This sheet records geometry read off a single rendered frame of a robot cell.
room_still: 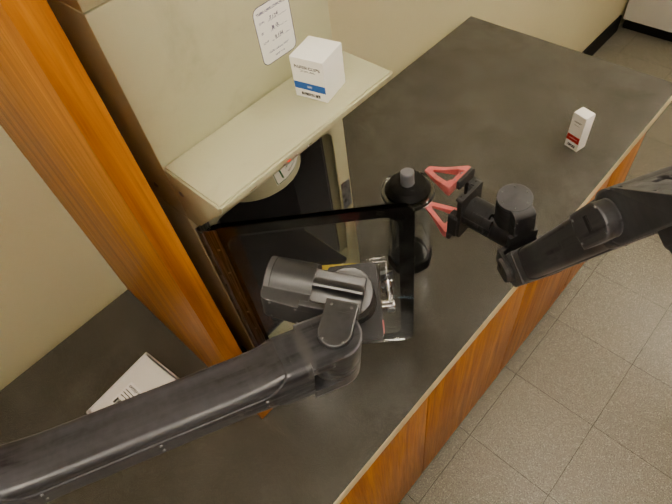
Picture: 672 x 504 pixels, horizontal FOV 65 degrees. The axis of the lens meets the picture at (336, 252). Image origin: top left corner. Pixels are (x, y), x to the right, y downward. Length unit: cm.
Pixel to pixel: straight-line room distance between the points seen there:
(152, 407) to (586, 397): 183
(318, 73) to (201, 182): 20
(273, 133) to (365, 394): 59
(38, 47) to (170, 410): 33
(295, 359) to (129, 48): 37
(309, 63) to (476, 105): 100
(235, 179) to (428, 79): 117
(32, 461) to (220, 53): 48
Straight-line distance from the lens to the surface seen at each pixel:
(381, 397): 108
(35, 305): 132
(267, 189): 89
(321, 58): 71
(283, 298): 60
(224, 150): 70
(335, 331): 55
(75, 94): 51
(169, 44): 66
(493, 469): 204
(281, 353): 54
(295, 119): 71
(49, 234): 123
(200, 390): 55
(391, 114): 162
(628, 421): 221
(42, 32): 49
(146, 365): 119
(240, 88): 74
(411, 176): 104
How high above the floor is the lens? 195
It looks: 52 degrees down
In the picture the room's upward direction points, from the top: 10 degrees counter-clockwise
